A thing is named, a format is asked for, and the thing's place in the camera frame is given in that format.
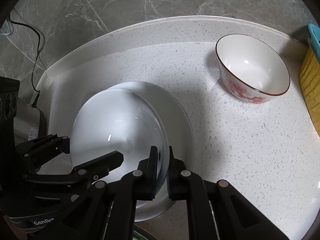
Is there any yellow teal colander basket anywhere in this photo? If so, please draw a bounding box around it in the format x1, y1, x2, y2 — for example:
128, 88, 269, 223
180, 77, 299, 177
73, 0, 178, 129
299, 24, 320, 134

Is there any small white bowl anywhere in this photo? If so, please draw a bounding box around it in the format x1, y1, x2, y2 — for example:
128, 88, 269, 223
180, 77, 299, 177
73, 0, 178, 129
70, 88, 169, 192

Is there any red floral bowl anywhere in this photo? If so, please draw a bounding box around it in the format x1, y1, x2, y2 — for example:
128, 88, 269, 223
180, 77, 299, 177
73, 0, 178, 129
215, 34, 291, 104

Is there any black power cable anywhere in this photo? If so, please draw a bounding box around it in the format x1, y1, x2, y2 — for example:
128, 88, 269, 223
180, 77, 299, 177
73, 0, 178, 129
8, 17, 42, 108

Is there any silver kitchen appliance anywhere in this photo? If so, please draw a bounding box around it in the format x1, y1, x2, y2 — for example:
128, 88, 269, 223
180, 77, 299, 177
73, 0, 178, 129
0, 76, 47, 145

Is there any large white bowl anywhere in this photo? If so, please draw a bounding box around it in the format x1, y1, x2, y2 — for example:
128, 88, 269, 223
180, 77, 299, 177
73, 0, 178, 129
111, 81, 195, 222

